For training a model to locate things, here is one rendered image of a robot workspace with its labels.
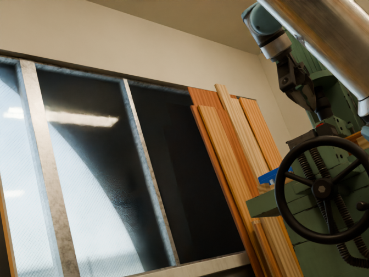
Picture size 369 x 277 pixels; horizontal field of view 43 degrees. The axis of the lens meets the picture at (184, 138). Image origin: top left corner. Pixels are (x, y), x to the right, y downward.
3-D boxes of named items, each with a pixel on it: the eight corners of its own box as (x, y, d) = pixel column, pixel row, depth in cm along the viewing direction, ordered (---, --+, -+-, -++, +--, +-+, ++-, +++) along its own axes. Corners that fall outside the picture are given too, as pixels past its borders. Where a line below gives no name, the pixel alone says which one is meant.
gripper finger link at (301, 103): (315, 106, 151) (301, 82, 150) (313, 112, 146) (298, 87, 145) (307, 111, 153) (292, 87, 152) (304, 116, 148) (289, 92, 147)
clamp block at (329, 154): (296, 183, 138) (285, 155, 141) (312, 184, 149) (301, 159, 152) (342, 163, 131) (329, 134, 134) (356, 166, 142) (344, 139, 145)
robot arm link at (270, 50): (282, 34, 139) (255, 51, 144) (291, 49, 140) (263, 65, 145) (287, 30, 147) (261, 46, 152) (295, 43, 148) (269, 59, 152)
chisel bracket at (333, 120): (323, 146, 156) (314, 123, 159) (336, 150, 167) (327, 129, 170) (344, 137, 152) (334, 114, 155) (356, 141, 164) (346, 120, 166)
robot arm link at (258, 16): (274, -15, 126) (268, -8, 138) (244, 17, 128) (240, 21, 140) (298, 10, 126) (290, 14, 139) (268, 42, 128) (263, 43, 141)
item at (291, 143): (290, 154, 141) (284, 137, 143) (303, 156, 150) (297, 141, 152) (330, 135, 135) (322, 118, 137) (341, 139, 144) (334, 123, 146)
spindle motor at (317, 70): (283, 97, 162) (252, 24, 173) (301, 105, 176) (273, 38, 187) (329, 72, 154) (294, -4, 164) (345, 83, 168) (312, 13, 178)
